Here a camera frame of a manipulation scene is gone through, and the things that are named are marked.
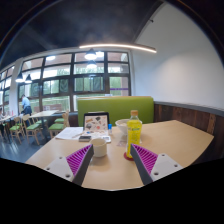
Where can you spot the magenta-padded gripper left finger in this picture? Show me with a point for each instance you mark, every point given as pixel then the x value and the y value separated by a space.
pixel 75 163

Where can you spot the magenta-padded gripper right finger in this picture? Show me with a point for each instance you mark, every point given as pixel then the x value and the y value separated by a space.
pixel 151 163

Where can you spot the yellow drink bottle orange cap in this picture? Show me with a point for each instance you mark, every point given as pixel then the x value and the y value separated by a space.
pixel 134 133

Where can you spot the flat round red coaster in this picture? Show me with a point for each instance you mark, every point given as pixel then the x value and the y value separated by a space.
pixel 127 157

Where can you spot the small dark box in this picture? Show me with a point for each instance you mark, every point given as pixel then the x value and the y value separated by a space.
pixel 85 138

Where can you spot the cream ceramic mug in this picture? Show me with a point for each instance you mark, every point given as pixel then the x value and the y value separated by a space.
pixel 99 148

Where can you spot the white paper sheets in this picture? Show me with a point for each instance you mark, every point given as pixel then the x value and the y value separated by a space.
pixel 68 133

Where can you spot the laptop with stickered lid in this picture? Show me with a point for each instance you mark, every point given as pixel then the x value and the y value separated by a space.
pixel 96 122

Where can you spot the white bowl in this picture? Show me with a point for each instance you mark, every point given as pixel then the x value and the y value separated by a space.
pixel 121 126

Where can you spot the small blue-capped bottle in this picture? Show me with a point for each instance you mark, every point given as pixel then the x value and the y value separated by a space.
pixel 110 129

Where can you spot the group of wooden green-seated chairs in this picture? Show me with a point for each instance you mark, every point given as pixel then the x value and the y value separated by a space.
pixel 31 128

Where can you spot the wooden dining table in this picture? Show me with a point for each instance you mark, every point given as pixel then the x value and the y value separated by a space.
pixel 45 114

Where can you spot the green upholstered bench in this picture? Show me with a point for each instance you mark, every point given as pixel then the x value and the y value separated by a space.
pixel 113 108

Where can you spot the person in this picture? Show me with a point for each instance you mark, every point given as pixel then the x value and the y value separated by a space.
pixel 26 105

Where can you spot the group of pendant lamps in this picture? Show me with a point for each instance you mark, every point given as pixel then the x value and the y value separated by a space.
pixel 90 55

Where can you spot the long curved ceiling light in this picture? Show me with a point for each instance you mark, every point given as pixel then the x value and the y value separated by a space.
pixel 120 46

